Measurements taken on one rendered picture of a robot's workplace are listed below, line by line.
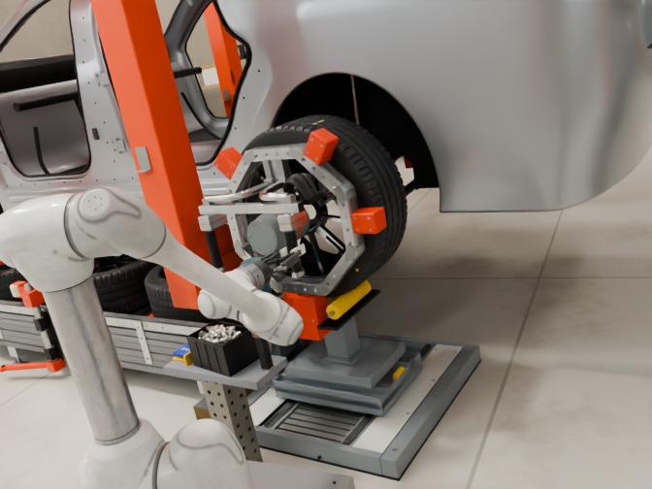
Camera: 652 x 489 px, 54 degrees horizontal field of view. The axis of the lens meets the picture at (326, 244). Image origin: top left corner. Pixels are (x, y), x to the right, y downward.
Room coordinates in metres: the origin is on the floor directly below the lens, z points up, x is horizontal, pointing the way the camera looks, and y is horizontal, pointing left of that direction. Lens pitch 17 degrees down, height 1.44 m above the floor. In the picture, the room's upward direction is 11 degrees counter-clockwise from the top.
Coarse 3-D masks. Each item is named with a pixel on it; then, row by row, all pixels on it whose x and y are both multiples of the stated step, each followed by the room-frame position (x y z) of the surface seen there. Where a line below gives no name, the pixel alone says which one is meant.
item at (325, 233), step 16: (288, 160) 2.31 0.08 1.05; (256, 176) 2.40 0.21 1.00; (320, 208) 2.25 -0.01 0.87; (320, 224) 2.25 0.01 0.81; (304, 240) 2.54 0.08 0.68; (336, 240) 2.22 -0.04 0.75; (304, 256) 2.44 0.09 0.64; (320, 256) 2.27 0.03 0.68; (336, 256) 2.45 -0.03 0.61; (288, 272) 2.33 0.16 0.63; (320, 272) 2.30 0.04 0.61
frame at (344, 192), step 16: (304, 144) 2.17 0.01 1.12; (256, 160) 2.24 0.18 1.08; (304, 160) 2.14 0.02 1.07; (240, 176) 2.30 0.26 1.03; (320, 176) 2.10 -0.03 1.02; (336, 176) 2.11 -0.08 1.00; (224, 192) 2.35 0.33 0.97; (336, 192) 2.07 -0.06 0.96; (352, 192) 2.08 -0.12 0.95; (352, 208) 2.09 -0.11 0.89; (240, 224) 2.35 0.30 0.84; (240, 240) 2.34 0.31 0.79; (352, 240) 2.05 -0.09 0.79; (240, 256) 2.34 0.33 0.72; (256, 256) 2.36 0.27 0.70; (352, 256) 2.06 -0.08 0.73; (336, 272) 2.10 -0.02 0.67; (288, 288) 2.23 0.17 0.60; (304, 288) 2.20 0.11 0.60; (320, 288) 2.15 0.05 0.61
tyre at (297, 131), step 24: (312, 120) 2.32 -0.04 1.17; (336, 120) 2.34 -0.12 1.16; (264, 144) 2.32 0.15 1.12; (288, 144) 2.26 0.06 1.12; (360, 144) 2.22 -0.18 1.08; (336, 168) 2.16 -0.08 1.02; (360, 168) 2.12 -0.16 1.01; (384, 168) 2.22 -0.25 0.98; (360, 192) 2.11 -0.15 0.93; (384, 192) 2.14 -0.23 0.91; (384, 240) 2.12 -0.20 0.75; (360, 264) 2.14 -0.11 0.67; (384, 264) 2.33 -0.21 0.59; (336, 288) 2.21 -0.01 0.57
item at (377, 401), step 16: (416, 352) 2.37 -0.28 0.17; (400, 368) 2.25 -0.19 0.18; (416, 368) 2.33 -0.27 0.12; (288, 384) 2.32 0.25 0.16; (304, 384) 2.32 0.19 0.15; (320, 384) 2.29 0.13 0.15; (336, 384) 2.25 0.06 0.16; (384, 384) 2.15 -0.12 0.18; (400, 384) 2.21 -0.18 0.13; (304, 400) 2.28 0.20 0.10; (320, 400) 2.24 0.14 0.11; (336, 400) 2.19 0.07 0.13; (352, 400) 2.15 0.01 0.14; (368, 400) 2.11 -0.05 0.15; (384, 400) 2.10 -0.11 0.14
